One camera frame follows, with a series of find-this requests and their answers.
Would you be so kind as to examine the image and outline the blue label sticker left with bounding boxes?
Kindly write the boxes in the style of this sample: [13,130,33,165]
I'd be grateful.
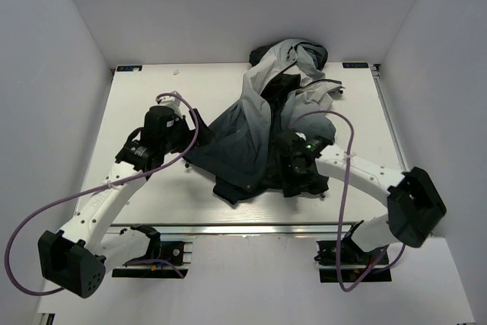
[116,65,142,72]

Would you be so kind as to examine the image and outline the aluminium right side rail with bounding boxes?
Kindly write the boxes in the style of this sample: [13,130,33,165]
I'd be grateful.
[370,64,409,170]

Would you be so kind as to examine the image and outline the blue label sticker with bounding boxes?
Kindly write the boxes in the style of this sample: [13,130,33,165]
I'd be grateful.
[116,65,142,72]
[342,62,369,69]

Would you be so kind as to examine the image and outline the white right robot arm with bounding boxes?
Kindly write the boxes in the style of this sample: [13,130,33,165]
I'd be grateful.
[274,129,447,263]

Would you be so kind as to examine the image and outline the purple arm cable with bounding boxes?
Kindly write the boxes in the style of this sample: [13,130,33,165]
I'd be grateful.
[5,92,201,296]
[288,110,406,292]

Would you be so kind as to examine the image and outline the dark navy and grey jacket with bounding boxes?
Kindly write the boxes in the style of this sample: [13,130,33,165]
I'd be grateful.
[184,39,343,205]

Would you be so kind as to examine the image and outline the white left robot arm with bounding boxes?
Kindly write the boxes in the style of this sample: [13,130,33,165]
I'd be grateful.
[38,91,204,298]

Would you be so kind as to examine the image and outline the aluminium front table rail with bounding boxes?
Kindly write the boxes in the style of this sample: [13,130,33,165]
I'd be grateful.
[106,223,366,236]

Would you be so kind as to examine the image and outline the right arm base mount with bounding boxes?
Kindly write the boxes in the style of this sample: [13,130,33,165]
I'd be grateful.
[314,238,392,285]

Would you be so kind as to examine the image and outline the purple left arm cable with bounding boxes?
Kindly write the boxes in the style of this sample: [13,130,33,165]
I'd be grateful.
[5,92,201,296]

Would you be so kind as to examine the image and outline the blue label sticker right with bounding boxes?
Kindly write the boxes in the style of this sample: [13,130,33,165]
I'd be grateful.
[342,62,369,69]

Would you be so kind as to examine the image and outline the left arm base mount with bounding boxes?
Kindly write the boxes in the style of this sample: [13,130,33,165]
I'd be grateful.
[112,225,193,279]

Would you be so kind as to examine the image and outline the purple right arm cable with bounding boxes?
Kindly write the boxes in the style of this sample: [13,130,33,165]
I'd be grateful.
[288,110,406,292]

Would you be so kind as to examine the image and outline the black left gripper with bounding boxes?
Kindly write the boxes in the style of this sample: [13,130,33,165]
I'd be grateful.
[161,109,215,155]

